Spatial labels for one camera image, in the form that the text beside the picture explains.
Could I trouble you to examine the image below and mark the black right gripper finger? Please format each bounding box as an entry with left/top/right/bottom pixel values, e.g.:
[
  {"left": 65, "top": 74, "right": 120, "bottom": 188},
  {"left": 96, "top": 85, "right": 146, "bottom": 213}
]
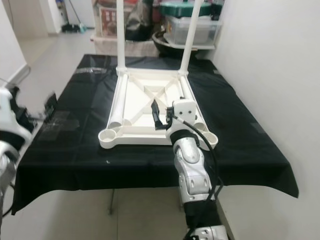
[{"left": 150, "top": 99, "right": 162, "bottom": 128}]

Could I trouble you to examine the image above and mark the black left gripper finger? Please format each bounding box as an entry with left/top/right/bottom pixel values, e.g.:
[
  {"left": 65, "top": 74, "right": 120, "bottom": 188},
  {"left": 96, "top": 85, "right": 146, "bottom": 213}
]
[{"left": 44, "top": 92, "right": 59, "bottom": 123}]

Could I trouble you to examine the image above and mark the white plastic children tabletop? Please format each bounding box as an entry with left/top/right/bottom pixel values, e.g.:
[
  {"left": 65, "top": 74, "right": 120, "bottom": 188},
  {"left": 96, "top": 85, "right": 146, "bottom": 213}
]
[{"left": 97, "top": 67, "right": 220, "bottom": 150}]

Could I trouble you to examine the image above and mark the clear tape strip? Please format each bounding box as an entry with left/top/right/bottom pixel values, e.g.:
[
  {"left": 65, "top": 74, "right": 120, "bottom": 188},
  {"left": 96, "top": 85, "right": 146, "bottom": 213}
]
[{"left": 75, "top": 67, "right": 108, "bottom": 75}]

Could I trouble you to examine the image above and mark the black tablecloth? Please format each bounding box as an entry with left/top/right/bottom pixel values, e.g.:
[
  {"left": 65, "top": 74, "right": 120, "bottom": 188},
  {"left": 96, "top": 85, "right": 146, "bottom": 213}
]
[{"left": 11, "top": 54, "right": 300, "bottom": 216}]

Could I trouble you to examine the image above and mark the black wok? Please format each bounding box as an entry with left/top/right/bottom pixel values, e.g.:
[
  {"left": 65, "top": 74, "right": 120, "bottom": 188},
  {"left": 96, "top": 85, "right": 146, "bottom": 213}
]
[{"left": 152, "top": 31, "right": 216, "bottom": 57}]

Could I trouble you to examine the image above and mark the black dustpan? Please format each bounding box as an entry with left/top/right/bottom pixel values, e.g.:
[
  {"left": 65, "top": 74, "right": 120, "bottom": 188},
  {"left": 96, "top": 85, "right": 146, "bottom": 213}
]
[{"left": 62, "top": 25, "right": 81, "bottom": 34}]

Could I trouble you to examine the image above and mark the beige cloth cover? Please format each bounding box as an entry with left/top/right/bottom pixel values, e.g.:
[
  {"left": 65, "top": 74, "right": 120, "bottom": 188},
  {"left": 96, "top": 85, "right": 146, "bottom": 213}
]
[{"left": 91, "top": 35, "right": 158, "bottom": 57}]

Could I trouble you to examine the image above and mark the clear plastic bin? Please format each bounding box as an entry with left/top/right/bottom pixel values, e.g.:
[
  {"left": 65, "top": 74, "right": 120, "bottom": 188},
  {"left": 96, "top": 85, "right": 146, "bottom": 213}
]
[{"left": 162, "top": 15, "right": 223, "bottom": 47}]

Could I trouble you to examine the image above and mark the broom with teal head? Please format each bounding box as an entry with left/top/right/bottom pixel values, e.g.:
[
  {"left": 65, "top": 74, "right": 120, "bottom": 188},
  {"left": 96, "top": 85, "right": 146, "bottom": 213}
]
[{"left": 67, "top": 0, "right": 87, "bottom": 34}]

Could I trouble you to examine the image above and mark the dark green pot lid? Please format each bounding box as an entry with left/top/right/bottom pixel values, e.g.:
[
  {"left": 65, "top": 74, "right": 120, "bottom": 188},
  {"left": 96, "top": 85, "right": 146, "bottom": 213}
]
[{"left": 159, "top": 0, "right": 213, "bottom": 18}]

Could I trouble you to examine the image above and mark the storage box with orange lid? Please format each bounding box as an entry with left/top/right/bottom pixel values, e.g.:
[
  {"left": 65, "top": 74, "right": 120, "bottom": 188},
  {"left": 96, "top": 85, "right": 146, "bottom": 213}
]
[{"left": 92, "top": 0, "right": 136, "bottom": 40}]

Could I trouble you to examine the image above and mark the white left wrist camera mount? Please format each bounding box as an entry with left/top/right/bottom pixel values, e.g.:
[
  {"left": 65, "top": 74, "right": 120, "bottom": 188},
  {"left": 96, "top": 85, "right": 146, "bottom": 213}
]
[{"left": 0, "top": 87, "right": 33, "bottom": 147}]

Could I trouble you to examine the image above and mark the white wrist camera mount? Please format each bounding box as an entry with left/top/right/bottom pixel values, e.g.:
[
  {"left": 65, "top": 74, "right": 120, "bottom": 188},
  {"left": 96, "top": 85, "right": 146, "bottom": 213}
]
[
  {"left": 167, "top": 99, "right": 197, "bottom": 132},
  {"left": 0, "top": 87, "right": 33, "bottom": 147}
]

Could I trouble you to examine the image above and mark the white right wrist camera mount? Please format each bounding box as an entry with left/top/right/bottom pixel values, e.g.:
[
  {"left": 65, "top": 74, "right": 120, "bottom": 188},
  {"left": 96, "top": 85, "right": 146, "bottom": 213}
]
[{"left": 167, "top": 99, "right": 197, "bottom": 132}]

